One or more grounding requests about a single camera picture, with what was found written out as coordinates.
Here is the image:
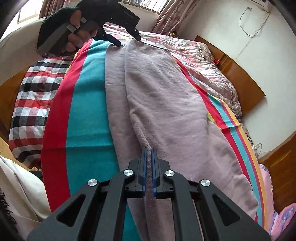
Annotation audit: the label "lilac sweatpants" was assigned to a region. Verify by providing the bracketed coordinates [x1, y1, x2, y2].
[104, 39, 260, 241]

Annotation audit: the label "left hand black glove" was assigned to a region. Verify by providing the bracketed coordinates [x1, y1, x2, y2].
[36, 6, 99, 57]

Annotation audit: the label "floral red curtain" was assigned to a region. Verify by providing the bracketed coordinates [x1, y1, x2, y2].
[38, 0, 202, 35]

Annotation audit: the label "floral satin quilt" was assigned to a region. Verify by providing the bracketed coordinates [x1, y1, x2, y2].
[105, 24, 242, 126]

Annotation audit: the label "rainbow striped blanket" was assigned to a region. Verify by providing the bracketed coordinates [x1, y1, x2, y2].
[41, 40, 266, 228]

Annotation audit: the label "red plaid sheet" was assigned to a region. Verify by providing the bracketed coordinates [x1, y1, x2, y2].
[9, 58, 71, 168]

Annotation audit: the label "pink floral bed sheet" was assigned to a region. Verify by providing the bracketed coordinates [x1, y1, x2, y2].
[259, 164, 295, 240]

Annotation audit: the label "white charger on nightstand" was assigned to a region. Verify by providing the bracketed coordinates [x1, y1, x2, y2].
[252, 143, 262, 153]

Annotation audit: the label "right wooden headboard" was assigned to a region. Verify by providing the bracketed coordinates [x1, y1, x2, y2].
[258, 133, 296, 205]

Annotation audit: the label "wooden headboard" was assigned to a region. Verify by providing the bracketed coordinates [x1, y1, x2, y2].
[258, 133, 296, 205]
[194, 35, 265, 116]

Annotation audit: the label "left wooden headboard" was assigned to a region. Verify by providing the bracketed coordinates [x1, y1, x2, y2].
[194, 35, 265, 116]

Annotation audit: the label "air conditioner power cable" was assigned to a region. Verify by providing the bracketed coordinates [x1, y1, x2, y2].
[235, 6, 272, 61]

